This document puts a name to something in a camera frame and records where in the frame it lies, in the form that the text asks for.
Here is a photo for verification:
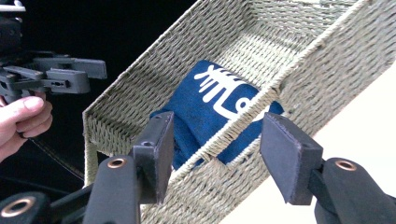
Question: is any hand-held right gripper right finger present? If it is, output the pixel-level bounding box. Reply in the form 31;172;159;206
260;112;325;206

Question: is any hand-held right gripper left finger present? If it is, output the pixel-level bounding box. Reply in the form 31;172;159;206
132;111;175;204

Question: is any dark blue printed cloth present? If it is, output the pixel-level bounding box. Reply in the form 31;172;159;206
150;59;285;171

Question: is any green woven basket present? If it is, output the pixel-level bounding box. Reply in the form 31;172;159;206
82;0;396;224

